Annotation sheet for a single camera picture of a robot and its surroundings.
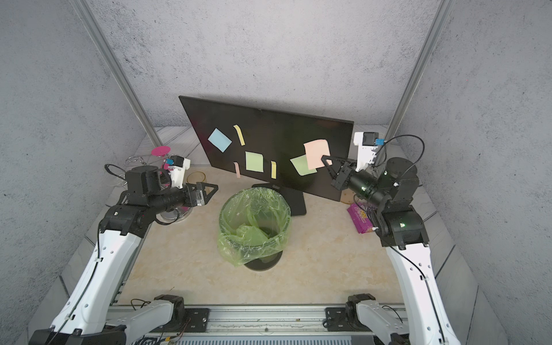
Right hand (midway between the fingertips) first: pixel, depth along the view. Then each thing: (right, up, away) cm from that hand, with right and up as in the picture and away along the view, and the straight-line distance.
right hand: (321, 159), depth 55 cm
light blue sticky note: (-34, +10, +28) cm, 45 cm away
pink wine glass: (-61, +7, +35) cm, 70 cm away
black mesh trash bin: (-16, -36, +26) cm, 47 cm away
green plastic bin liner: (-22, -22, +32) cm, 44 cm away
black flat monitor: (-18, +13, +43) cm, 48 cm away
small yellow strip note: (-13, -1, +27) cm, 30 cm away
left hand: (-33, -7, +13) cm, 36 cm away
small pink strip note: (-29, -1, +36) cm, 46 cm away
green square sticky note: (-20, +2, +26) cm, 33 cm away
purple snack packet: (+24, -20, +38) cm, 49 cm away
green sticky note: (-4, +1, +19) cm, 19 cm away
